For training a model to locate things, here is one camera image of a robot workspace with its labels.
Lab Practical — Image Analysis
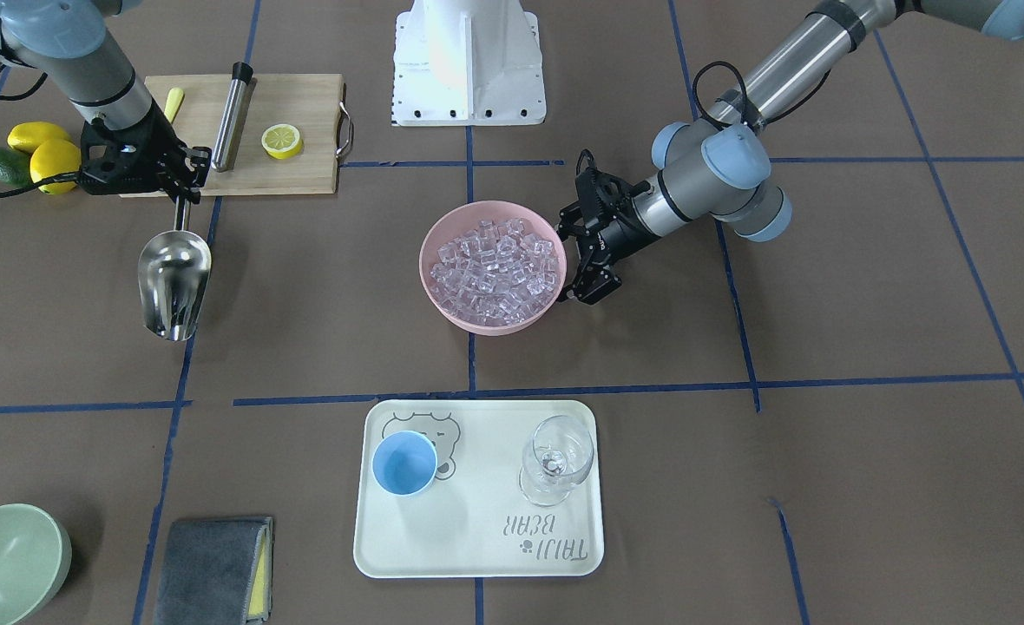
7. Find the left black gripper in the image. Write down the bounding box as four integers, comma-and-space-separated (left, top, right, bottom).
557, 149, 652, 305

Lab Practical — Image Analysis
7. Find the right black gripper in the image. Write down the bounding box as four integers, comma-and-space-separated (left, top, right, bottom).
76, 112, 212, 205

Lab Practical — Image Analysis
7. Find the metal ice scoop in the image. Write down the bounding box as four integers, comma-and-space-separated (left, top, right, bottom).
136, 198, 212, 343

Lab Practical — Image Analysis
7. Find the clear ice cubes pile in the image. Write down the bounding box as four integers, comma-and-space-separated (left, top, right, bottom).
423, 218, 561, 329

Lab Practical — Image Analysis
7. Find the pink bowl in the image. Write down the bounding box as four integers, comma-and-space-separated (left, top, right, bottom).
418, 201, 568, 336

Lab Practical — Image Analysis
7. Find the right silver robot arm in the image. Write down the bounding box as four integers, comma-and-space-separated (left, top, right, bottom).
0, 1, 211, 203

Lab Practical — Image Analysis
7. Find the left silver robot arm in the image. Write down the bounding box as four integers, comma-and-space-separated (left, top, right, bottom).
556, 1, 1024, 305

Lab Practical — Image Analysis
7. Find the light blue cup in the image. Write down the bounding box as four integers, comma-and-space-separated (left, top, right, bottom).
371, 431, 439, 496

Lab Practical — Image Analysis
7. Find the steel muddler rod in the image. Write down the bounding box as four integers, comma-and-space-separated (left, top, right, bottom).
211, 61, 255, 173

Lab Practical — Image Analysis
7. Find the lemon half slice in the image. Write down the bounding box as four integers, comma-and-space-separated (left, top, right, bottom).
259, 123, 305, 160

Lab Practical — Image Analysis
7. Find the wooden cutting board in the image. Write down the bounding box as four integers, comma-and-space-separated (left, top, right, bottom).
144, 74, 345, 195

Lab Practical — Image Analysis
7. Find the yellow lemon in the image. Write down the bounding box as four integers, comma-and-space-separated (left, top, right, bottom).
7, 122, 71, 155
30, 139, 82, 194

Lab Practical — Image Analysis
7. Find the green lime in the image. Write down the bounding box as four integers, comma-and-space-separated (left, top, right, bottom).
0, 147, 33, 188

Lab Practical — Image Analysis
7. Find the clear wine glass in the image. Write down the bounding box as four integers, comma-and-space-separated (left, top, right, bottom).
519, 415, 596, 507

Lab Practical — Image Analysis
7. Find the white serving tray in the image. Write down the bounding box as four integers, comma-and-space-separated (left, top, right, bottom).
352, 399, 606, 578

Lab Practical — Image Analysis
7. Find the grey folded cloth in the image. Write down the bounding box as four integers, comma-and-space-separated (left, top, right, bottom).
154, 516, 274, 624

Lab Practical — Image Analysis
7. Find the green ceramic bowl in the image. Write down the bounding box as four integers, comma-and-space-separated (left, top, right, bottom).
0, 503, 72, 624

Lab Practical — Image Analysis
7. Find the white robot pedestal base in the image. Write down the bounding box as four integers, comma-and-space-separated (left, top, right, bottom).
391, 1, 548, 127

